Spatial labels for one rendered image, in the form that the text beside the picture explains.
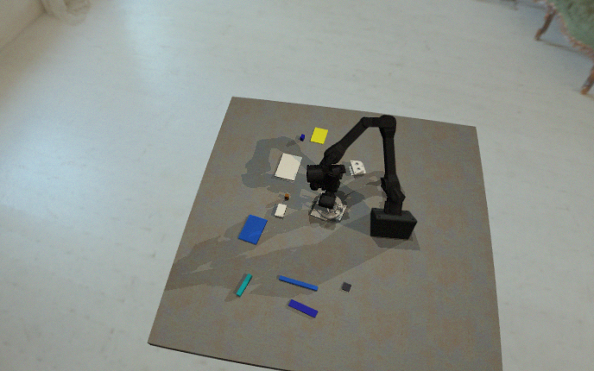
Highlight yellow flat plate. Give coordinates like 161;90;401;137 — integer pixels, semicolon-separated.
311;127;328;144

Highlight teal flat bar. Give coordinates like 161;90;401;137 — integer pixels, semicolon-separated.
236;274;252;296

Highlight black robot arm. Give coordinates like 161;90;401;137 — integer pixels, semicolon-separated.
306;115;405;216

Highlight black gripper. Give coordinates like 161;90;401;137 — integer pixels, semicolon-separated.
319;179;340;209

